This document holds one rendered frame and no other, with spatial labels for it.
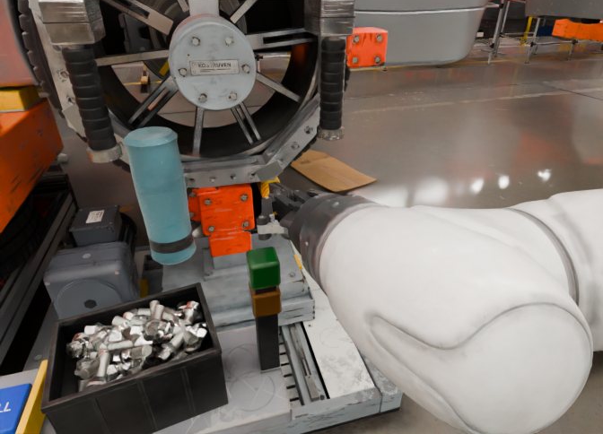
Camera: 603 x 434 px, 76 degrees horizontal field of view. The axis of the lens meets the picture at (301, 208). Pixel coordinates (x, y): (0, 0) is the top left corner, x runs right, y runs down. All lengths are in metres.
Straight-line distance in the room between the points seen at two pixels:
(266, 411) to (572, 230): 0.45
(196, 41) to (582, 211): 0.52
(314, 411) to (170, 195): 0.62
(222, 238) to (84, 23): 0.54
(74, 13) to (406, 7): 0.95
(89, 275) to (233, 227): 0.34
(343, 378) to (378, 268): 0.89
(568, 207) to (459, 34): 1.14
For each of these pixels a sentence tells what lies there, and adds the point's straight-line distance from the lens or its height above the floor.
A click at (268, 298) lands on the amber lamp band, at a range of 0.53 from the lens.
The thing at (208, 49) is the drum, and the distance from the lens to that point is 0.64.
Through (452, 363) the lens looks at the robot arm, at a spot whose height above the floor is 0.82.
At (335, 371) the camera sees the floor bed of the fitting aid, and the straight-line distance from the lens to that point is 1.11.
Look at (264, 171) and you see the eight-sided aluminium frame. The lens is 0.86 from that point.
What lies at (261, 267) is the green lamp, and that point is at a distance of 0.49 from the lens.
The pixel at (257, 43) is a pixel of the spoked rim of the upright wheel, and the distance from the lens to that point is 0.90.
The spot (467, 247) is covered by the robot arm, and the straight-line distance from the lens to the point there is 0.21.
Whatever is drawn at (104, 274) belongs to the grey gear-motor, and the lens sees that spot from 1.01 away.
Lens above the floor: 0.96
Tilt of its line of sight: 30 degrees down
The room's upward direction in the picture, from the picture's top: straight up
